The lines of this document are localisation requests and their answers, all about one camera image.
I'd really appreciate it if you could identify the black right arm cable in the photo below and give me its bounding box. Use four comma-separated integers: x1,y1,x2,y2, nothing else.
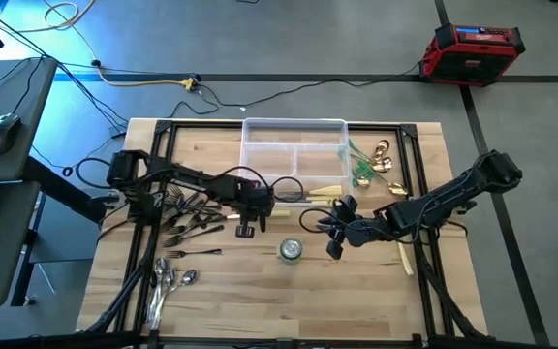
298,207,357,235

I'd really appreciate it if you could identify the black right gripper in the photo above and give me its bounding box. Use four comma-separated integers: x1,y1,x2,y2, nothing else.
316,215,375,261

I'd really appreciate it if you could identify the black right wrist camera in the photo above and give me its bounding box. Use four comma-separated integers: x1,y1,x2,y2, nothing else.
331,194,359,217

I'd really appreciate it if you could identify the black radio power cable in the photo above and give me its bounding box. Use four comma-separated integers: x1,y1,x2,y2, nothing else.
196,61,425,108

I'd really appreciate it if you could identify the green Sprite can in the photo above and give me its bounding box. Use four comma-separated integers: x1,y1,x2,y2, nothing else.
279,237,304,266

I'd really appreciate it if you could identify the black floor cable loop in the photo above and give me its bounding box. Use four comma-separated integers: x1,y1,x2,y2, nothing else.
168,99,220,118

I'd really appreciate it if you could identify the yellow extension cable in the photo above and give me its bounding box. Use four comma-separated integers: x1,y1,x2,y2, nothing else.
43,0,199,93

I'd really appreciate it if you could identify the red black jobsite radio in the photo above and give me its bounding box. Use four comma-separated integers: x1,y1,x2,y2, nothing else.
418,22,526,87

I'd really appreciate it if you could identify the black cable with ring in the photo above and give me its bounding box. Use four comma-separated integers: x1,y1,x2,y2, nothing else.
30,133,128,178

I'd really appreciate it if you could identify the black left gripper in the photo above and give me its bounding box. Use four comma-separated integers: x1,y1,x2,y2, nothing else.
230,179,276,239

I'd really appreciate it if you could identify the clear plastic organizer tray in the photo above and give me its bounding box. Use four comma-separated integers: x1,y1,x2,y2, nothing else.
238,117,356,208

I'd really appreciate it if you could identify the silver spoon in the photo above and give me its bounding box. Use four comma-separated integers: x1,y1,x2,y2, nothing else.
145,271,163,331
154,269,200,319
150,268,178,331
148,256,171,329

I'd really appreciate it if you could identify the black mouse cable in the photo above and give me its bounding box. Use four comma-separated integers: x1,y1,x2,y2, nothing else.
11,55,46,117

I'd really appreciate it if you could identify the black floor cable bundle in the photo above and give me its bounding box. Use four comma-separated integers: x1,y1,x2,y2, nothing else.
0,0,130,132

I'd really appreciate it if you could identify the black computer mouse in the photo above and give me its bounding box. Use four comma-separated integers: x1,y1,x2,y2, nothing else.
0,112,22,155

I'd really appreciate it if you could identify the black aluminium table frame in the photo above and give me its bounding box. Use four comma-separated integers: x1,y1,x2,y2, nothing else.
76,118,489,349

